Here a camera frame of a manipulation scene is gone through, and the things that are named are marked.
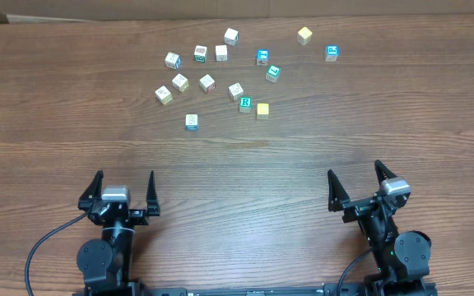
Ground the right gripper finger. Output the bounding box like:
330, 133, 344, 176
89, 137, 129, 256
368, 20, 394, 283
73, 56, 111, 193
328, 169, 351, 212
374, 160, 397, 184

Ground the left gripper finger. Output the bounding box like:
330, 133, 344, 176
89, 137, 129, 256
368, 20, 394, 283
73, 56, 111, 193
77, 170, 104, 211
146, 171, 160, 216

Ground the wooden block blue front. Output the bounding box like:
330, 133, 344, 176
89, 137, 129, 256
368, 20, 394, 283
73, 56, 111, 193
185, 114, 199, 131

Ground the green R block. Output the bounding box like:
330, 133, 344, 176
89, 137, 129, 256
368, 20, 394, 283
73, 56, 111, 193
239, 96, 253, 113

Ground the wooden block red edge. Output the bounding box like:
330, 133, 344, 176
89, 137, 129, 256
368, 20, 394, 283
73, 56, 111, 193
228, 82, 244, 100

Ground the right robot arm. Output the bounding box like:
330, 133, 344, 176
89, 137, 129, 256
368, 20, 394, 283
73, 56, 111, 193
323, 160, 438, 296

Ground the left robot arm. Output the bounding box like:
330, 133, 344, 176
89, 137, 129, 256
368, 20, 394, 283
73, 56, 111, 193
77, 170, 160, 295

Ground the wooden block yellow S side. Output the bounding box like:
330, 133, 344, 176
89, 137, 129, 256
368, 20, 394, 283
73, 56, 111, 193
155, 86, 173, 105

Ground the blue P block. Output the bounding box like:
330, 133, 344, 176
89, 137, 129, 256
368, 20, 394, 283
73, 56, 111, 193
325, 45, 339, 62

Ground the wooden block red side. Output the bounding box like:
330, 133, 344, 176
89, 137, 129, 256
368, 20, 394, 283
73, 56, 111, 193
199, 74, 216, 93

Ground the green L block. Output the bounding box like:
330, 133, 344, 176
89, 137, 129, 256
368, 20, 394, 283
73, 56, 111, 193
265, 65, 281, 83

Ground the wooden block car picture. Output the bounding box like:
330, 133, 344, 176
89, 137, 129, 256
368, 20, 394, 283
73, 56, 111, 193
165, 52, 181, 70

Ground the block with green B side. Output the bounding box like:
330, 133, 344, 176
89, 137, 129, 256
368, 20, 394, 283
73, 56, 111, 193
193, 45, 207, 62

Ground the plain wooden block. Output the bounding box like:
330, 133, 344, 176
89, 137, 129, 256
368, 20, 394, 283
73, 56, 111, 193
216, 45, 228, 62

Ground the wooden block top blue side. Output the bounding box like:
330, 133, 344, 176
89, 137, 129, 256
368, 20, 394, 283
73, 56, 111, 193
224, 28, 239, 46

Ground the cardboard backdrop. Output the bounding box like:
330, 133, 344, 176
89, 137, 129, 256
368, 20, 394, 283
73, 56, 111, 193
0, 0, 474, 23

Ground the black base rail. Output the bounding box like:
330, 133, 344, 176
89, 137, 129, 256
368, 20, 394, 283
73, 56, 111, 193
72, 283, 438, 296

